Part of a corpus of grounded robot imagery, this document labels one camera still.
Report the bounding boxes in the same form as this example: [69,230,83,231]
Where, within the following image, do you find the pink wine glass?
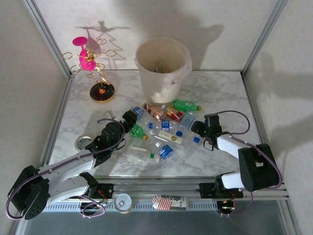
[72,36,97,72]

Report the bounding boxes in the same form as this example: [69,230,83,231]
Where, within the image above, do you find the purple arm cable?
[5,118,126,220]
[204,110,284,217]

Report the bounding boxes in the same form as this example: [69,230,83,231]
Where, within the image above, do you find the gold wire glass rack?
[62,38,118,104]

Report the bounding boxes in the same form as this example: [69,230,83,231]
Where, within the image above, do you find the green plastic bottle yellow cap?
[172,99,202,112]
[129,123,149,141]

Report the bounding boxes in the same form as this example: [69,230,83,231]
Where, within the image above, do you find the aluminium frame post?
[241,0,290,77]
[21,0,76,78]

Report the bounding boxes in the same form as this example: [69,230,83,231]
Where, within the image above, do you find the white tape roll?
[75,136,92,150]

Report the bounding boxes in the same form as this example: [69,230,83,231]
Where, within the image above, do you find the clear bottle green cap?
[126,146,161,163]

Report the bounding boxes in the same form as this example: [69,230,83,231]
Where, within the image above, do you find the translucent plastic bin liner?
[134,37,193,87]

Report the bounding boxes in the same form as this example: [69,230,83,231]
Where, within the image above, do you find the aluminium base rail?
[22,178,289,204]

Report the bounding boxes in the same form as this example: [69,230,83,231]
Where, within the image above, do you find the grey slotted cable duct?
[44,201,221,213]

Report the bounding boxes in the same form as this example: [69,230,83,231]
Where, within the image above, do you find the clear bottle white label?
[149,129,184,145]

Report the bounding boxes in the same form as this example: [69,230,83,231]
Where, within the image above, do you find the aluminium side rail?
[242,73,286,181]
[39,74,74,172]

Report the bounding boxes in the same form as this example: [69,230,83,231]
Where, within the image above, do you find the clear bottle small blue label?
[160,119,182,132]

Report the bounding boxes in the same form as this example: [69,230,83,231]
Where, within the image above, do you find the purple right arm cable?
[204,110,284,217]

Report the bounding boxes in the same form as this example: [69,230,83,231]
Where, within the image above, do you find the silver tin can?
[114,193,133,214]

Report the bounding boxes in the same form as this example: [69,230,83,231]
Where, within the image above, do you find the blue label bottle white cap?
[155,141,185,170]

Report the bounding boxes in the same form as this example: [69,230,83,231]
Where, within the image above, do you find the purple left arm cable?
[5,118,126,220]

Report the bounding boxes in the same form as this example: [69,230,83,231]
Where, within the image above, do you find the cream ribbed waste bin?
[134,37,193,104]

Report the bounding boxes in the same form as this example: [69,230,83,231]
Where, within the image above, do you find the red label drink bottle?
[161,104,184,123]

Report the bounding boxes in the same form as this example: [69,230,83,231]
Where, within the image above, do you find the clear bottle pale blue print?
[180,112,196,130]

